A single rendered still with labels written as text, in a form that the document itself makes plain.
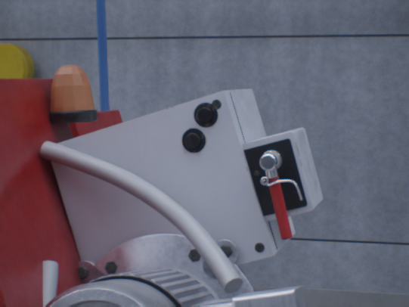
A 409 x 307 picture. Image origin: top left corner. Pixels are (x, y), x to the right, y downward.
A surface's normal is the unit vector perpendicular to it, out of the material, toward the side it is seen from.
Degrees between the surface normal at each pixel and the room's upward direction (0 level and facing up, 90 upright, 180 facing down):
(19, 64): 90
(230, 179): 90
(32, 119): 70
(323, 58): 90
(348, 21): 90
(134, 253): 81
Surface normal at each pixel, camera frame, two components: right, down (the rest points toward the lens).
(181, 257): -0.23, -0.07
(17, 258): 0.91, -0.32
